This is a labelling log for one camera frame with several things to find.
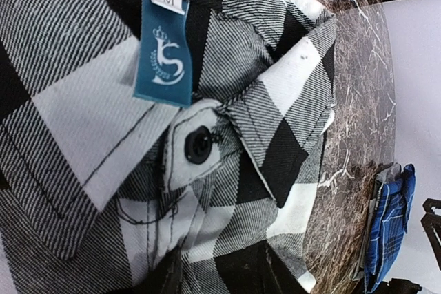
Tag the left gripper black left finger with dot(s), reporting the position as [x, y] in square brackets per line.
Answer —
[171, 273]

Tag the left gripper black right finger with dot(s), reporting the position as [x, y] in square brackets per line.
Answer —
[264, 272]

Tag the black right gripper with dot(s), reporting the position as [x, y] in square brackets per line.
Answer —
[431, 221]

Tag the black white checked shirt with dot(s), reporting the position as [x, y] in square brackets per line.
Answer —
[132, 128]

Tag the blue plaid folded shirt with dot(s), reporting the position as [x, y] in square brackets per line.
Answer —
[388, 216]

